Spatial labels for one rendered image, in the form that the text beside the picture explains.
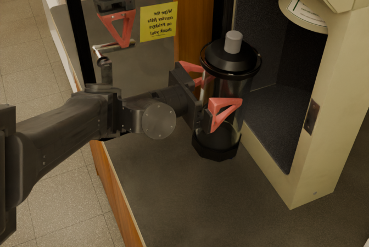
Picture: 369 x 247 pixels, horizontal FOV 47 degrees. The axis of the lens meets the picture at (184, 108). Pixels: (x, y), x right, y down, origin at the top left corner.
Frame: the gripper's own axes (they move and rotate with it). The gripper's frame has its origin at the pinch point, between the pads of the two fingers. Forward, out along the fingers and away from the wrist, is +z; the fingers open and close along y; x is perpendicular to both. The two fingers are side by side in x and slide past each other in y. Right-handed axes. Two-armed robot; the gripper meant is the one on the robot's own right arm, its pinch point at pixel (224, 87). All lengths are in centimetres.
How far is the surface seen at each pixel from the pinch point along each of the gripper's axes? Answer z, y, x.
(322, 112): 7.8, -16.3, -4.8
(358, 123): 18.1, -16.8, 1.1
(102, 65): -18.9, 13.2, -1.3
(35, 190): -34, 90, 121
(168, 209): -12.6, -4.5, 25.2
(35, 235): -40, 66, 121
